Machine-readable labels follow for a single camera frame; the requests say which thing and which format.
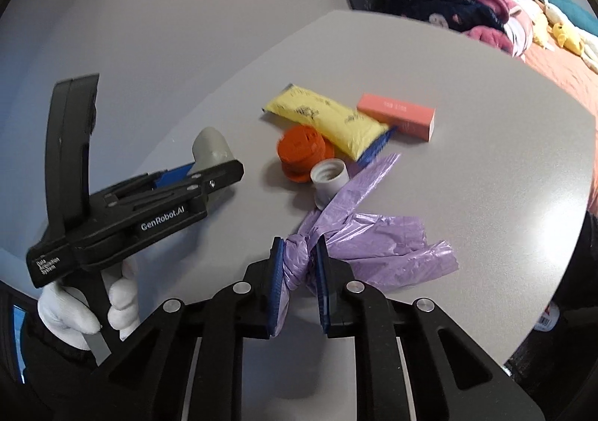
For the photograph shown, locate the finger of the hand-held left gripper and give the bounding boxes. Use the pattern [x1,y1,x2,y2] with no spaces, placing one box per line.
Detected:
[140,162,199,192]
[100,158,246,216]

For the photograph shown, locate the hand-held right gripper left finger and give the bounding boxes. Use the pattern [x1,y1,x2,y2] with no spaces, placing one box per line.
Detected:
[61,236,293,421]

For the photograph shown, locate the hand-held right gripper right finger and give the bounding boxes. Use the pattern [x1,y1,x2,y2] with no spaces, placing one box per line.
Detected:
[314,234,557,421]

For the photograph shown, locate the purple plastic bag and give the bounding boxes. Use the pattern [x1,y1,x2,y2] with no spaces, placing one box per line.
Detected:
[271,152,461,340]

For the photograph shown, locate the person's left forearm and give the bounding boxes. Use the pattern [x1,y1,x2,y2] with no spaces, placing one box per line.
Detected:
[21,321,106,421]

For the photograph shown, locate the person's left hand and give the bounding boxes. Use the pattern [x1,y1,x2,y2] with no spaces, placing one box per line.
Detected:
[37,257,142,352]

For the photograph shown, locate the orange ribbed cap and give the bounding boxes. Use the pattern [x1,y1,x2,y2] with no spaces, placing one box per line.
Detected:
[275,124,336,182]

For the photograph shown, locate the white threaded cap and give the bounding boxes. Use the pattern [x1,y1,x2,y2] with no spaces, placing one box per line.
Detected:
[309,158,350,211]

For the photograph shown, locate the yellow snack packet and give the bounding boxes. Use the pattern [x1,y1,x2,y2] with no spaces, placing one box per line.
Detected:
[261,83,399,166]

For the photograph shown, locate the pink cardboard box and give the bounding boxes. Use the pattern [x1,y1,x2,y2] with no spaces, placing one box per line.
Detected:
[356,93,437,142]

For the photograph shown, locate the bed with orange sheet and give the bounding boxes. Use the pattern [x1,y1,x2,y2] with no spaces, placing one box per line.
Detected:
[521,29,598,216]

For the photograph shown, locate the pink and white blanket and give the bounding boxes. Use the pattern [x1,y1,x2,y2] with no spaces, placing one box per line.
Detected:
[502,0,547,58]

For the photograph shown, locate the pale yellow plush toy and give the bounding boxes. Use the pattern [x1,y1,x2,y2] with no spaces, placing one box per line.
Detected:
[533,12,554,48]

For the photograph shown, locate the yellow plush duck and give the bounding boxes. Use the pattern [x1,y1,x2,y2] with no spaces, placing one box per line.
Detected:
[554,22,585,55]

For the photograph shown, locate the yellow and white plush toys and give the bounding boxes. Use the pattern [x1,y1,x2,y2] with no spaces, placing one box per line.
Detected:
[544,3,598,74]

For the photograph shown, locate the teal cushion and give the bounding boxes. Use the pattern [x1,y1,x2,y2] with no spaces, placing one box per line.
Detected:
[546,0,598,36]

